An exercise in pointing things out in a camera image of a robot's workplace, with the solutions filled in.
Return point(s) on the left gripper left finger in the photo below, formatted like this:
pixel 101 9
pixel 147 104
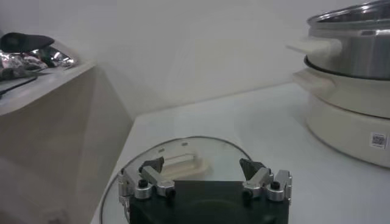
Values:
pixel 152 179

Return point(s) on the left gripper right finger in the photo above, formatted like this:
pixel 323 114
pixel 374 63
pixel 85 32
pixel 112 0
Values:
pixel 259 179

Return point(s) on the cream electric cooking pot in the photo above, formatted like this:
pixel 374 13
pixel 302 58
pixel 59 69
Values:
pixel 344 128

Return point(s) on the chrome and black headset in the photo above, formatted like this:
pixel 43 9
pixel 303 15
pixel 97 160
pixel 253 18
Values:
pixel 27 42

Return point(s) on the white side table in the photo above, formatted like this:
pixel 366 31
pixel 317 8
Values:
pixel 61 121

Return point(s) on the stainless steel steamer basket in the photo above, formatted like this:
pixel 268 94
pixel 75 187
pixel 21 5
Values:
pixel 359 51

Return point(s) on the round glass pot lid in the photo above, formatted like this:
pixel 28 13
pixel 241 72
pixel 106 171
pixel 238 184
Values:
pixel 213 152

